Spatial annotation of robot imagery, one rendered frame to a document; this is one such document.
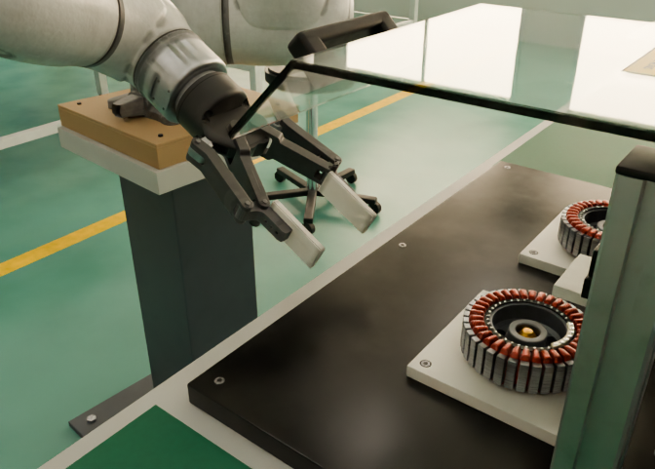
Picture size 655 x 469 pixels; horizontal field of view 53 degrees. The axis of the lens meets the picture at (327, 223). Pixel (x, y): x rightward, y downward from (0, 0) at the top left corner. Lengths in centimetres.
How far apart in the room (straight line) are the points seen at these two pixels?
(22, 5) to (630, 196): 51
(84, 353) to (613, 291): 174
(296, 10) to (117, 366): 113
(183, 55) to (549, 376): 47
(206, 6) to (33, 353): 119
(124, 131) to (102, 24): 45
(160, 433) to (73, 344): 142
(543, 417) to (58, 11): 54
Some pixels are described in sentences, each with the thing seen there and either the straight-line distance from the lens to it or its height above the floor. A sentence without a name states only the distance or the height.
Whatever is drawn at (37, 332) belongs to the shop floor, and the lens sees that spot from 208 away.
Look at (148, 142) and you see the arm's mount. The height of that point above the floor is 79.
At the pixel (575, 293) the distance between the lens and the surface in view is 53.
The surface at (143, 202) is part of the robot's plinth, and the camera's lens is 128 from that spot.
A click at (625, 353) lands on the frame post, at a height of 97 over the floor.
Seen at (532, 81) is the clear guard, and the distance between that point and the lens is 35.
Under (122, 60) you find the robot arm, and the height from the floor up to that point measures 99.
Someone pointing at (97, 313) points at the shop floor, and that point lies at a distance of 210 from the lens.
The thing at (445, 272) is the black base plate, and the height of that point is 77.
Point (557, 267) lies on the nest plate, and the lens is 76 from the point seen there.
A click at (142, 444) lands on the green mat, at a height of 75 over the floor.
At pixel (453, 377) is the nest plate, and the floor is 78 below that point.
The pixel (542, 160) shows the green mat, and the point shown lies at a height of 75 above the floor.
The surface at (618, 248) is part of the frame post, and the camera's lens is 30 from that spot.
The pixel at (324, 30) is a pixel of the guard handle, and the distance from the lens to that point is 48.
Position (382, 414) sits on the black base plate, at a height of 77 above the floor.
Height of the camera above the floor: 115
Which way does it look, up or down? 28 degrees down
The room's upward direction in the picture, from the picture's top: straight up
